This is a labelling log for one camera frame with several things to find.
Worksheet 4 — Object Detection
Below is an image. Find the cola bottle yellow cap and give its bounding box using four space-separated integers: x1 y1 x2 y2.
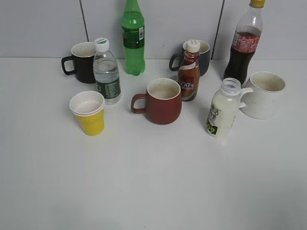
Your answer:
224 0 265 84

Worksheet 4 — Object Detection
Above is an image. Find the black mug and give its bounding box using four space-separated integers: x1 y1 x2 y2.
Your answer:
61 42 96 84

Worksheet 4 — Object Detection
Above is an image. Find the brown coffee drink bottle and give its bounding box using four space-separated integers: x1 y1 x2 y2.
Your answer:
178 39 200 102

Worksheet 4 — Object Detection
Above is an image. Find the dark grey mug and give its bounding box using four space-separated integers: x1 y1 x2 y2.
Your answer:
169 40 210 76

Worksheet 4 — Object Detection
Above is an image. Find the clear water bottle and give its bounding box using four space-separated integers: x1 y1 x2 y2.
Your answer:
93 38 121 105

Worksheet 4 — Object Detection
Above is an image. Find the yellow paper cup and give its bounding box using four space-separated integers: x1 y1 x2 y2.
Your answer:
69 91 105 136

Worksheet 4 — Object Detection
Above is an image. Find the white ceramic mug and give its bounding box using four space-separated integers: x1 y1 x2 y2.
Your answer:
240 71 286 120

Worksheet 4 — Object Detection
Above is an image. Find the white milk bottle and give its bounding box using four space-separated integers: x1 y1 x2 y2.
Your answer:
206 78 241 138

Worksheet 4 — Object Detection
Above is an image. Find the red ceramic mug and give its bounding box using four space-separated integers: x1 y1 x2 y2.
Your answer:
130 78 182 125

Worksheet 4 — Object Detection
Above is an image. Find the green soda bottle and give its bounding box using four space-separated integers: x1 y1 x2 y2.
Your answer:
122 0 145 76

